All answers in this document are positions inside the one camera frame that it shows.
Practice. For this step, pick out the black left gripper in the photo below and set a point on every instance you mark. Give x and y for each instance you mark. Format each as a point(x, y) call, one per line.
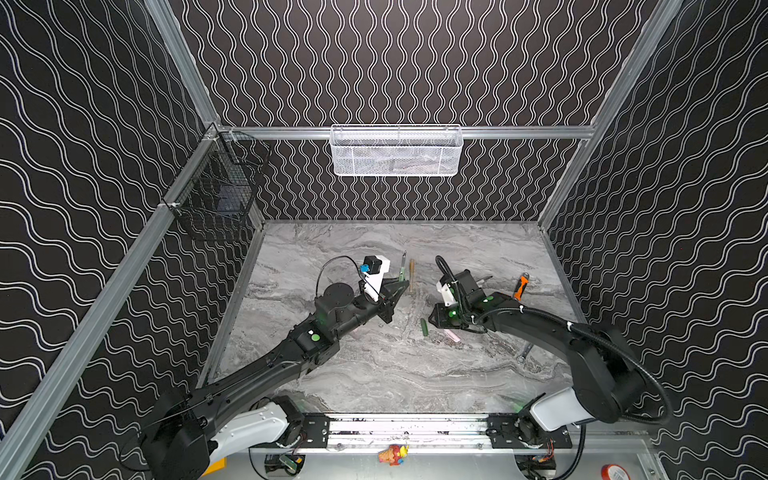
point(387, 301)

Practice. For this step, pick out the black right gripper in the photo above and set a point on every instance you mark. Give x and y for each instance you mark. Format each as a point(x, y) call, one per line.
point(445, 312)

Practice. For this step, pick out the green pen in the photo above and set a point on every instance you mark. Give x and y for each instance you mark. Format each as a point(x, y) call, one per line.
point(402, 270)

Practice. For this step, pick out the tan pen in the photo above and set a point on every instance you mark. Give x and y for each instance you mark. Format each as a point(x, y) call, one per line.
point(411, 270)

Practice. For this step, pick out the pink pen cap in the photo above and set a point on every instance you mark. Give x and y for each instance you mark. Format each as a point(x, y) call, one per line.
point(452, 336)

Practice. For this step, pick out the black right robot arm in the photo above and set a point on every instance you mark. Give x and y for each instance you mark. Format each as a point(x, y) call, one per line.
point(609, 383)

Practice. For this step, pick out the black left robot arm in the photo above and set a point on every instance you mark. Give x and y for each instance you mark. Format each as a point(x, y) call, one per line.
point(177, 439)

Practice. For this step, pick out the small steel spanner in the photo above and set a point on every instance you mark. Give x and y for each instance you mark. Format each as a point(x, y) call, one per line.
point(525, 352)

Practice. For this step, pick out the red yellow toy figure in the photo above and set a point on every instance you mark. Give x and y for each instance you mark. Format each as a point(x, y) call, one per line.
point(394, 455)

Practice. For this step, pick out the red tape roll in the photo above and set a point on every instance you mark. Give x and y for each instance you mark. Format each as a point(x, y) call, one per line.
point(614, 472)

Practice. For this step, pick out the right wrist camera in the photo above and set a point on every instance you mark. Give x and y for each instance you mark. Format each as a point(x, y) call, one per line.
point(446, 292)

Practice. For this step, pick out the white wire mesh basket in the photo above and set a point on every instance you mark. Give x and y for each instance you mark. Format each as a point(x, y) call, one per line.
point(391, 150)

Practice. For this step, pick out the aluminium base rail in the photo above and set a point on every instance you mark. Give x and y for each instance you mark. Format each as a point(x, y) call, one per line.
point(358, 433)

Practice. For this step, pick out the black wire basket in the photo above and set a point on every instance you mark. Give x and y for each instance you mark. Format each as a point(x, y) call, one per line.
point(215, 204)

